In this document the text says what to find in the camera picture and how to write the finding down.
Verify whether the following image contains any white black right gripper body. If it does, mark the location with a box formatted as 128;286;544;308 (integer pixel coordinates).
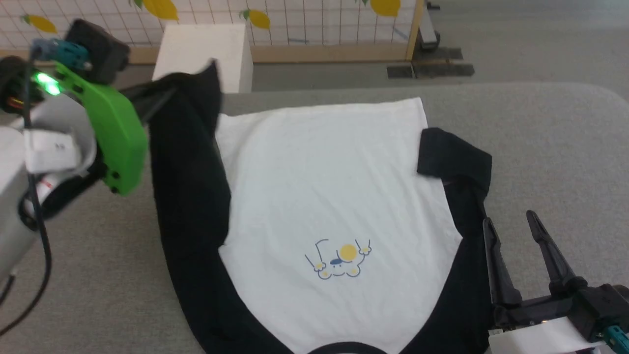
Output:
487;285;606;354

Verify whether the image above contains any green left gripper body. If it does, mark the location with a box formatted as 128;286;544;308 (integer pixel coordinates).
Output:
54;61;150;196

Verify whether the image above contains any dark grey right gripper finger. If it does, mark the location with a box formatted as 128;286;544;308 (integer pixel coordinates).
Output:
526;210;588;296
482;218;523;308

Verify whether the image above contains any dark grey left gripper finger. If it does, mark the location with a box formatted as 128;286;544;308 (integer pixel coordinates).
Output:
120;79;175;104
135;88;177;124

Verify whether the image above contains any white and black t-shirt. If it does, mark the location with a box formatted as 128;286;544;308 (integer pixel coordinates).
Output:
146;60;498;354

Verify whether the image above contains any large yellow lemon decoration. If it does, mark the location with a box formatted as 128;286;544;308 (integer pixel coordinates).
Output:
363;0;402;17
133;0;179;21

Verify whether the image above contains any grey fabric sofa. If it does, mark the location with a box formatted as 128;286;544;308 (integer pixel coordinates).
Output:
0;83;629;354

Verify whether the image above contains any small yellow lemon decoration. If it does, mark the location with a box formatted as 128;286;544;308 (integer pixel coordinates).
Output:
21;14;58;34
240;9;271;30

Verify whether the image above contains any long black floor mat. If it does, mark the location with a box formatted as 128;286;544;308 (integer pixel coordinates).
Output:
413;61;475;79
420;48;463;61

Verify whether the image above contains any black wheeled base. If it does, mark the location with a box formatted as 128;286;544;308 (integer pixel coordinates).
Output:
415;0;441;50

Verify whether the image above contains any white box pedestal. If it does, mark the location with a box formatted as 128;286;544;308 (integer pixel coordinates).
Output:
152;24;254;94

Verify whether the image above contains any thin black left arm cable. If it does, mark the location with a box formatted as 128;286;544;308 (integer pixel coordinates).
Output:
0;273;16;303
0;47;53;336

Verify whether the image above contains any wood-framed wire grid fence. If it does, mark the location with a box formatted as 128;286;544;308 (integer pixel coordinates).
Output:
0;0;425;65

